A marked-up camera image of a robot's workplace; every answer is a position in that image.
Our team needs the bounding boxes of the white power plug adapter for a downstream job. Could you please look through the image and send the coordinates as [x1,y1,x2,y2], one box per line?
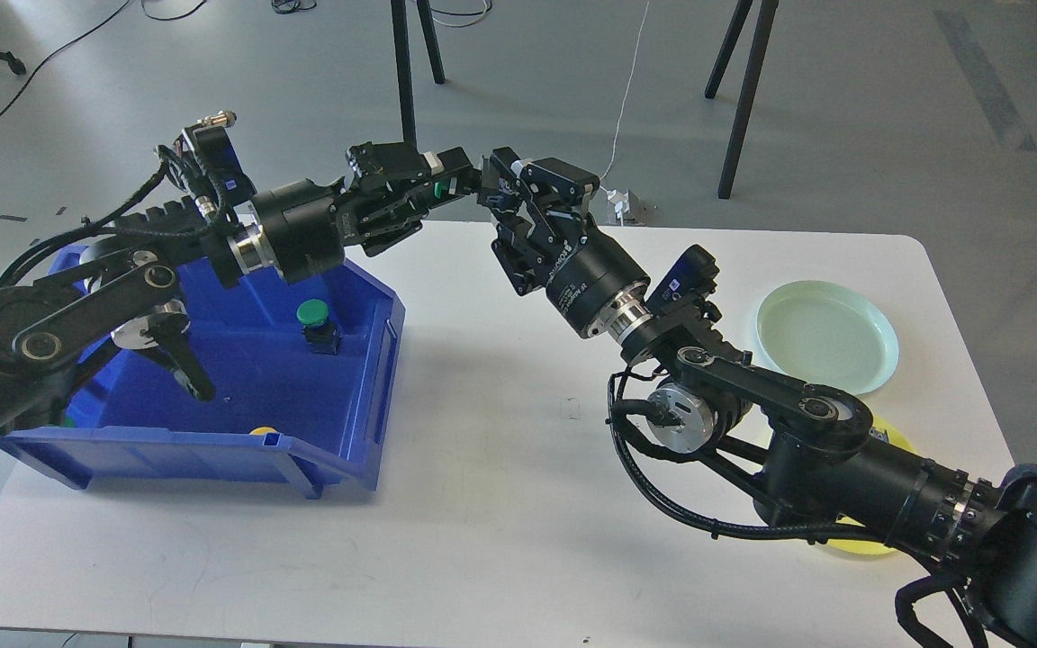
[604,189,647,227]

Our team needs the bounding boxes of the black tripod legs right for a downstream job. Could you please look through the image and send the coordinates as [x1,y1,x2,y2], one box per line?
[704,0,780,200]

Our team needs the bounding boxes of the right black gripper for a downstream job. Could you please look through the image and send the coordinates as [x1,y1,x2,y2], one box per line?
[481,147,651,341]

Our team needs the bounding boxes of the light green plate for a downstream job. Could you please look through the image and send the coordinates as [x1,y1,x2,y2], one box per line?
[754,280,900,395]

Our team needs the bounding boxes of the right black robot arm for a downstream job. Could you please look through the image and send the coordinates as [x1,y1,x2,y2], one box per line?
[477,148,1037,647]

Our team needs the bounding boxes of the black tripod legs left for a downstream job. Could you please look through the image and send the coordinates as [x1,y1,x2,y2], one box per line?
[390,1,446,145]

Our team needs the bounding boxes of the black tripod legs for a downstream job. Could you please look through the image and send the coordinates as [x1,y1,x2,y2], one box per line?
[390,1,446,145]
[704,0,780,200]

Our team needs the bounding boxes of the white floor cable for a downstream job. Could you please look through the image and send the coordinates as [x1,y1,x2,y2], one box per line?
[600,0,653,181]

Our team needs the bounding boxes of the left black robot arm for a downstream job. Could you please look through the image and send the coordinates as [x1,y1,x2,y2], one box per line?
[0,111,479,432]

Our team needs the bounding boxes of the yellow plate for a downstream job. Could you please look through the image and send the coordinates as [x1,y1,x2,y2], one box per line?
[757,416,920,556]

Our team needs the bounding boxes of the blue plastic bin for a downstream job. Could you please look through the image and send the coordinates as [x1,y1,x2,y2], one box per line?
[0,259,407,498]

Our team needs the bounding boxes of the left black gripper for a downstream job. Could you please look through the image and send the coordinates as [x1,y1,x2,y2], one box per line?
[230,142,476,284]

